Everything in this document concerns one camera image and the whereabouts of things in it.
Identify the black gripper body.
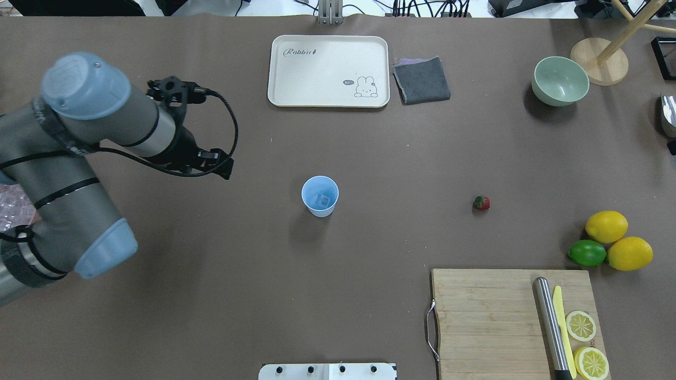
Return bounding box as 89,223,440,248
146,75,212,173

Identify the clear ice cube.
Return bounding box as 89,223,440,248
315,193,333,210

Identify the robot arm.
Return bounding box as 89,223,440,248
1,51,234,305

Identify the light blue cup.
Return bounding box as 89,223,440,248
301,175,340,218

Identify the pink bowl of ice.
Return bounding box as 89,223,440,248
1,184,36,232

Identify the metal ice scoop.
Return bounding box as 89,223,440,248
660,94,675,156

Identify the cream serving tray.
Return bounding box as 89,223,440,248
267,35,390,109

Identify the grey folded cloth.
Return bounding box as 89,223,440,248
393,56,452,105

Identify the red strawberry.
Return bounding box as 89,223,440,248
472,195,491,211

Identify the bamboo cutting board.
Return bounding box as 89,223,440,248
430,269,599,379

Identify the mint green bowl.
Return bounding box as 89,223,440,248
531,56,590,107

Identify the yellow plastic knife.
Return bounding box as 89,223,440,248
552,286,577,379

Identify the steel muddler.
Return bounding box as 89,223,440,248
533,277,572,379

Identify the green lime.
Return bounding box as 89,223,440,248
567,240,607,267

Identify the yellow lemon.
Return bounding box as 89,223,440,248
606,236,654,271
584,210,628,244

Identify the lemon half slice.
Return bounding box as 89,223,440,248
565,310,598,342
573,347,610,379

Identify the wooden glass stand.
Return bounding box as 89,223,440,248
570,1,675,86

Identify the black camera cable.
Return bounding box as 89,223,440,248
95,90,239,178

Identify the aluminium frame post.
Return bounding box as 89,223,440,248
317,0,344,25

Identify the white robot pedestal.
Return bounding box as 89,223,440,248
258,363,398,379

